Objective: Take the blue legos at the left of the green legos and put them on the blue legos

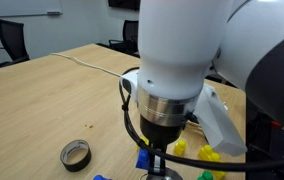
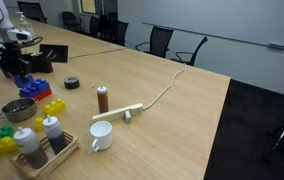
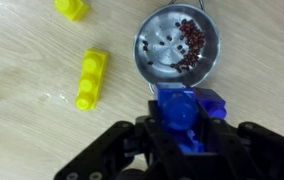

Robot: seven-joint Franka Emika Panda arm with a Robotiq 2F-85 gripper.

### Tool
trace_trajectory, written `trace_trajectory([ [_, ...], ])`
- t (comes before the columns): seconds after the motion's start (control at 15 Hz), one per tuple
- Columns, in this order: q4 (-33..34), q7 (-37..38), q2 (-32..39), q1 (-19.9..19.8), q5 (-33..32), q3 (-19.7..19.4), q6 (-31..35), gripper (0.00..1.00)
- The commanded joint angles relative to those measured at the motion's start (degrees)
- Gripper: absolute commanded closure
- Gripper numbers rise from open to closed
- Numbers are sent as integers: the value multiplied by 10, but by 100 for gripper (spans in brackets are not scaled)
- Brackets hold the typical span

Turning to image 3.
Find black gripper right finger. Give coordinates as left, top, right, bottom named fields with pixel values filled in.
left=194, top=99, right=284, bottom=180

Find small blue lego brick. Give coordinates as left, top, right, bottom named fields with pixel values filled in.
left=154, top=82, right=228, bottom=155

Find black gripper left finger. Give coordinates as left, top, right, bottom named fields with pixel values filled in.
left=53, top=99, right=183, bottom=180

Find yellow three-stud lego brick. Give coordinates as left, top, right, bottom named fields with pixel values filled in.
left=74, top=48, right=110, bottom=112

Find small yellow lego brick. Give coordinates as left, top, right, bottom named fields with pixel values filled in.
left=53, top=0, right=91, bottom=22

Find dark red beans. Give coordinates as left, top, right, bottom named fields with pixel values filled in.
left=141, top=18, right=207, bottom=74

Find metal bowl with handle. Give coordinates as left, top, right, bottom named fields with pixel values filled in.
left=132, top=0, right=222, bottom=90

